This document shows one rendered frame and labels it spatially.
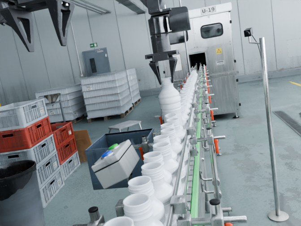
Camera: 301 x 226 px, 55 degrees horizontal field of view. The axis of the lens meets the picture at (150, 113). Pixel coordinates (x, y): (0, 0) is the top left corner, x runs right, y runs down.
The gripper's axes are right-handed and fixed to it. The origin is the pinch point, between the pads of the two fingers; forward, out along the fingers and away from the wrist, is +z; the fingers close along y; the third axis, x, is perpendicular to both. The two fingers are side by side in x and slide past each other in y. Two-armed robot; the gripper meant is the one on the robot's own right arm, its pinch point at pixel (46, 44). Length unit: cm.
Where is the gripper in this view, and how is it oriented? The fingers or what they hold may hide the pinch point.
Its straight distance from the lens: 55.7
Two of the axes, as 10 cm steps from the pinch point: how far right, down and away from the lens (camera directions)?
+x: 1.7, -2.0, 9.6
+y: 9.7, -1.2, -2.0
